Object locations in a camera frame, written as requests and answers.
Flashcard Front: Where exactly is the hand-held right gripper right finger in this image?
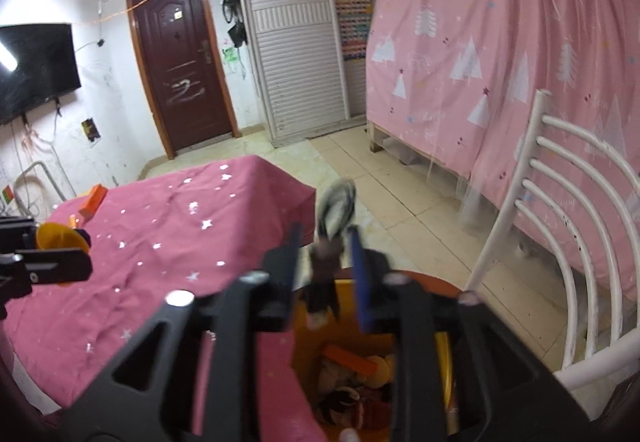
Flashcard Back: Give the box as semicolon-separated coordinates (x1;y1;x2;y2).
347;224;593;442

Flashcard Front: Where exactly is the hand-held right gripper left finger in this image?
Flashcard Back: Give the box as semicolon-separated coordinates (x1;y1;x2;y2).
57;222;304;442

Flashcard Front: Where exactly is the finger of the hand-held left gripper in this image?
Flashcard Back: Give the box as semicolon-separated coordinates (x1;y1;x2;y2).
0;217;40;253
0;248;93;317

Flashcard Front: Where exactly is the orange plastic cup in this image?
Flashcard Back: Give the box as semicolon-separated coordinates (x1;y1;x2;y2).
35;221;92;290

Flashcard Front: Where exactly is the grey and black toy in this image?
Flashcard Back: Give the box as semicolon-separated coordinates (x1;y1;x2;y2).
305;178;358;330

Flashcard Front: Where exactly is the orange plastic bin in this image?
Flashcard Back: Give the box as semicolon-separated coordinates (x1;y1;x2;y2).
290;277;458;442

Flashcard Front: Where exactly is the pink and black sock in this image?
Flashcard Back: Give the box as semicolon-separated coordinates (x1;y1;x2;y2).
319;386;362;442

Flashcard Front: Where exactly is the red round stool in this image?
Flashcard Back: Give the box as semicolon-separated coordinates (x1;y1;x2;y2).
395;270;463;300

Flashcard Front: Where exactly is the pink star-print tablecloth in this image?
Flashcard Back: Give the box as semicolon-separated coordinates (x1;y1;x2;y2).
0;154;326;442

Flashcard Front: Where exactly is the white metal chair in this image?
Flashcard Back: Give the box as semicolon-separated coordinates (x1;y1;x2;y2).
457;89;640;390

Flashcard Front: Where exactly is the white louvered wardrobe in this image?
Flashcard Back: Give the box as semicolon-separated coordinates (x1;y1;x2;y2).
235;0;381;145

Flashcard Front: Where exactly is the brown wooden door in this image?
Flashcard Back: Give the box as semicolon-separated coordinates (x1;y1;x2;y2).
125;0;243;160

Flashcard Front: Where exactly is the pink tree-print curtain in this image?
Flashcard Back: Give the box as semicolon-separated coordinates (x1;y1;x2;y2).
365;0;640;303

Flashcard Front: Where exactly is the black wall television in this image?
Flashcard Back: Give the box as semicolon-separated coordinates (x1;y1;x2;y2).
0;23;82;125

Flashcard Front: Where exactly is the colourful wall poster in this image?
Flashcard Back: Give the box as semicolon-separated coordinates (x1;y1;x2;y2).
334;0;373;63

